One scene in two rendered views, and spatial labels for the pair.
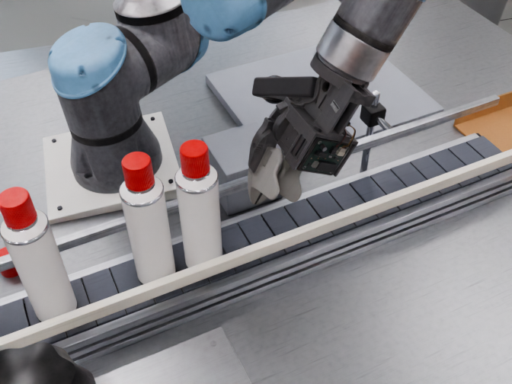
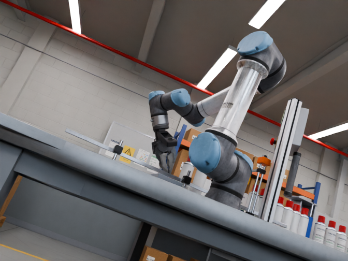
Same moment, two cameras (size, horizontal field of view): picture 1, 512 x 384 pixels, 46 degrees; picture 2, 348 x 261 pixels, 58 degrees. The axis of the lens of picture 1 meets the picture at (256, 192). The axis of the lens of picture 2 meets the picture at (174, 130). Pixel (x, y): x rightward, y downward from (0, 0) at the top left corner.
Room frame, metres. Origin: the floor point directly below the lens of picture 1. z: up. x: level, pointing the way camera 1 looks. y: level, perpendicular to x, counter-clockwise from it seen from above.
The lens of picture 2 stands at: (1.88, 0.16, 0.74)
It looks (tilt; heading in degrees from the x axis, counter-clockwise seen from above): 17 degrees up; 189
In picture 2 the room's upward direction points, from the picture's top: 21 degrees clockwise
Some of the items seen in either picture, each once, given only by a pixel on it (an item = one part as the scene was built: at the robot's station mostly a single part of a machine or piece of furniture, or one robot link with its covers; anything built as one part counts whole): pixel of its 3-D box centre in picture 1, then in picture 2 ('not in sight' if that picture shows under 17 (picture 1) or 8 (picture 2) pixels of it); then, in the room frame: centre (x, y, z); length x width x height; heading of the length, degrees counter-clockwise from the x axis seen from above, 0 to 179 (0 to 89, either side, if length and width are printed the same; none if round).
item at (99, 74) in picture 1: (97, 78); (232, 172); (0.78, 0.24, 1.01); 0.13 x 0.12 x 0.14; 140
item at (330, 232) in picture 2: not in sight; (329, 241); (0.16, 0.85, 0.98); 0.05 x 0.05 x 0.20
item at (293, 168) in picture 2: not in sight; (292, 174); (0.42, 0.53, 1.18); 0.04 x 0.04 x 0.21
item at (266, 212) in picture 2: not in sight; (278, 166); (0.52, 0.44, 1.16); 0.04 x 0.04 x 0.67; 26
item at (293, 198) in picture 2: not in sight; (301, 200); (0.13, 0.68, 1.14); 0.14 x 0.11 x 0.01; 116
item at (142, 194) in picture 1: (147, 222); (198, 183); (0.51, 0.13, 0.98); 0.05 x 0.05 x 0.20
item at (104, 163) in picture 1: (111, 140); (221, 203); (0.77, 0.24, 0.89); 0.15 x 0.15 x 0.10
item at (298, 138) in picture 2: not in sight; (290, 131); (0.44, 0.47, 1.38); 0.17 x 0.10 x 0.19; 171
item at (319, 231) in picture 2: not in sight; (318, 236); (0.19, 0.78, 0.98); 0.05 x 0.05 x 0.20
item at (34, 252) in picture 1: (36, 258); not in sight; (0.45, 0.25, 0.98); 0.05 x 0.05 x 0.20
